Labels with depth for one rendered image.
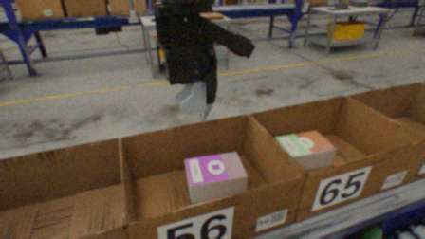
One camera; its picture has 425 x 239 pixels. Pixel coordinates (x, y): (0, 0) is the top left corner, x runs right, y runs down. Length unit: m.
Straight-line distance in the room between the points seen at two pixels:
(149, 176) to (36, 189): 0.30
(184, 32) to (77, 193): 0.59
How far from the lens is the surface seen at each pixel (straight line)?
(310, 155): 0.83
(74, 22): 4.64
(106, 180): 0.81
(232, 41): 0.42
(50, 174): 0.80
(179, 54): 0.38
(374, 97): 1.14
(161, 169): 0.81
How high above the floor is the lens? 1.44
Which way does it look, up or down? 31 degrees down
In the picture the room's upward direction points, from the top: straight up
